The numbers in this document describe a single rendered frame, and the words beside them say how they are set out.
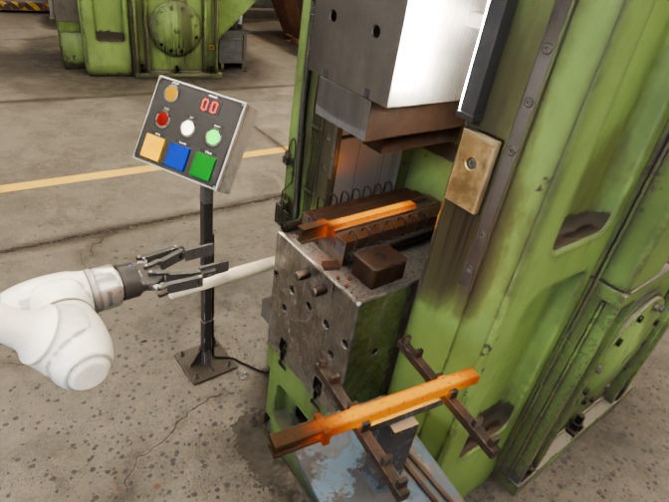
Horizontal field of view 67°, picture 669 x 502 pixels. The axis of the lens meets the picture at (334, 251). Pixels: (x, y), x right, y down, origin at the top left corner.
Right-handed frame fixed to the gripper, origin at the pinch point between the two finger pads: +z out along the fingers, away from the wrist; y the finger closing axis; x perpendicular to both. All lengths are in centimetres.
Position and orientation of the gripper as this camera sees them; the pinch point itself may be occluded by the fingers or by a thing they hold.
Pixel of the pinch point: (208, 259)
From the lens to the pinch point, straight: 120.0
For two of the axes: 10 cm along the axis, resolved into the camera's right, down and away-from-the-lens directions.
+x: 1.4, -8.3, -5.4
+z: 7.9, -2.4, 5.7
